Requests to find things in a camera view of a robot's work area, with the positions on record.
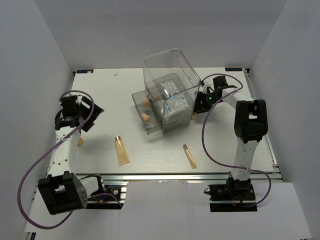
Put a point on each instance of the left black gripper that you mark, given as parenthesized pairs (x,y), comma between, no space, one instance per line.
(97,111)

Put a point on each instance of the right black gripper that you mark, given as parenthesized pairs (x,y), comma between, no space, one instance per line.
(199,107)

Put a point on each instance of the white sachet packet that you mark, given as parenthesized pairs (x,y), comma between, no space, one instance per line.
(176,104)
(169,88)

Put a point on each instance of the clear plastic organizer box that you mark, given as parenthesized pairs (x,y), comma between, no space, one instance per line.
(167,65)

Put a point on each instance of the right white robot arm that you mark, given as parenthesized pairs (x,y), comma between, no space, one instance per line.
(250,124)

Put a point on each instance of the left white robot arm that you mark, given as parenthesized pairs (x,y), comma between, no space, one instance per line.
(61,190)

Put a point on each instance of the left blue table label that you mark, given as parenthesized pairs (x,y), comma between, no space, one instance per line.
(84,71)

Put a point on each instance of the blue table label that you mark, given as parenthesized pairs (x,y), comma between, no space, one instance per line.
(84,71)
(233,69)

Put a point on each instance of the right blue table label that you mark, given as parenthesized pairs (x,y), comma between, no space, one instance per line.
(233,69)

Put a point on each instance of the thin gold cream tube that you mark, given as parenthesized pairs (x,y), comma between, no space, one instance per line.
(189,156)

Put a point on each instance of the beige sponge inside box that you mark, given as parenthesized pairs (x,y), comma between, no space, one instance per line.
(146,102)

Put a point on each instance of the wide gold cream tube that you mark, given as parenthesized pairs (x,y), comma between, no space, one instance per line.
(121,151)

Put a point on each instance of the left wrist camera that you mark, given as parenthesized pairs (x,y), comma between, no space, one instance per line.
(84,101)

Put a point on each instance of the aluminium front rail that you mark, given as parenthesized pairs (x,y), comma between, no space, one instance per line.
(274,176)

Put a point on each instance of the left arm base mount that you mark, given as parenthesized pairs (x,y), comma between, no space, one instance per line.
(105,193)

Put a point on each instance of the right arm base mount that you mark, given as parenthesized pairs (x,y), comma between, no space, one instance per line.
(232,196)

